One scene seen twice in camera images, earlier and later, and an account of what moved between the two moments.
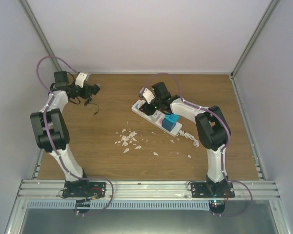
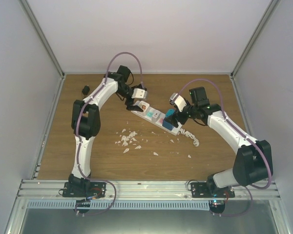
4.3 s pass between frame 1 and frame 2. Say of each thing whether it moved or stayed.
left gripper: moved
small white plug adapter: stayed
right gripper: moved
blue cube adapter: stayed
